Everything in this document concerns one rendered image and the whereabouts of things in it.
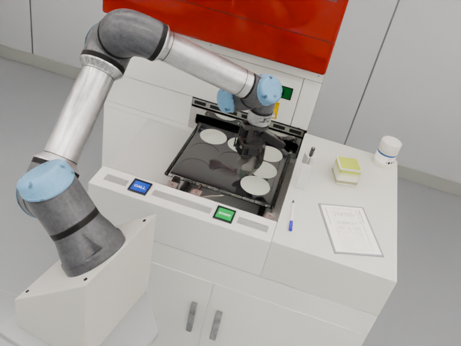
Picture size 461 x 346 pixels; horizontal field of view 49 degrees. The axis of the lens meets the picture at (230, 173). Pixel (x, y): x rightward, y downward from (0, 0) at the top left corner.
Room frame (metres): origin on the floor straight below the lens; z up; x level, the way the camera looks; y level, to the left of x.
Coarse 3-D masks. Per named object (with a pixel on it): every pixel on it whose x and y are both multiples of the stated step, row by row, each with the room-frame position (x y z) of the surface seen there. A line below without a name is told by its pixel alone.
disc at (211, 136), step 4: (200, 132) 1.60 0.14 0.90; (204, 132) 1.61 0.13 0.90; (208, 132) 1.61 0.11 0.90; (212, 132) 1.62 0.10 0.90; (216, 132) 1.63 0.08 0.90; (220, 132) 1.63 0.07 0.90; (200, 136) 1.58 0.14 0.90; (204, 136) 1.59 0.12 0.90; (208, 136) 1.59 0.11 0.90; (212, 136) 1.60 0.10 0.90; (216, 136) 1.60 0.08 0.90; (220, 136) 1.61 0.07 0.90; (224, 136) 1.62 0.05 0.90; (204, 140) 1.56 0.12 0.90; (208, 140) 1.56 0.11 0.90; (212, 140) 1.57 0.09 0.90; (216, 140) 1.58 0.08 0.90; (220, 140) 1.58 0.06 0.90; (224, 140) 1.59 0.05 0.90
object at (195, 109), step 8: (192, 104) 1.72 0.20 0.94; (192, 112) 1.71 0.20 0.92; (200, 112) 1.70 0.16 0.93; (208, 112) 1.70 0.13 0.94; (216, 112) 1.70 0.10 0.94; (192, 120) 1.71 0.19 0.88; (224, 120) 1.69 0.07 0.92; (232, 120) 1.69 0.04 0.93; (240, 120) 1.68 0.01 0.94; (272, 128) 1.68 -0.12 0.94; (280, 136) 1.66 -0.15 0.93; (288, 136) 1.66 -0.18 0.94; (296, 136) 1.66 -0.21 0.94; (296, 152) 1.65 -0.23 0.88
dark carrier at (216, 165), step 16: (208, 128) 1.64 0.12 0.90; (192, 144) 1.51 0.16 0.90; (208, 144) 1.54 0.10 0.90; (224, 144) 1.56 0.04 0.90; (192, 160) 1.42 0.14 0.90; (208, 160) 1.44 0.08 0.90; (224, 160) 1.46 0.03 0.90; (192, 176) 1.33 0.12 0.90; (208, 176) 1.35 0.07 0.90; (224, 176) 1.37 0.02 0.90; (240, 176) 1.39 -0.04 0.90; (240, 192) 1.30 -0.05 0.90; (272, 192) 1.34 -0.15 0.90
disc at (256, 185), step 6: (246, 180) 1.38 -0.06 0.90; (252, 180) 1.38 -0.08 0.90; (258, 180) 1.39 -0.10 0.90; (264, 180) 1.40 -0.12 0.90; (246, 186) 1.34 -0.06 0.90; (252, 186) 1.35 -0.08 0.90; (258, 186) 1.36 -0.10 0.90; (264, 186) 1.37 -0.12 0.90; (252, 192) 1.32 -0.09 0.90; (258, 192) 1.33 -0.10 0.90; (264, 192) 1.33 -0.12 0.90
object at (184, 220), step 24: (96, 192) 1.11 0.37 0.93; (120, 192) 1.10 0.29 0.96; (168, 192) 1.15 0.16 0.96; (120, 216) 1.10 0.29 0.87; (144, 216) 1.09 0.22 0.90; (168, 216) 1.08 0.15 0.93; (192, 216) 1.07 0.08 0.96; (240, 216) 1.12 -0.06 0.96; (168, 240) 1.08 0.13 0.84; (192, 240) 1.07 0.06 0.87; (216, 240) 1.06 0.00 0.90; (240, 240) 1.05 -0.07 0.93; (264, 240) 1.04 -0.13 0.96; (240, 264) 1.05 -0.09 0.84
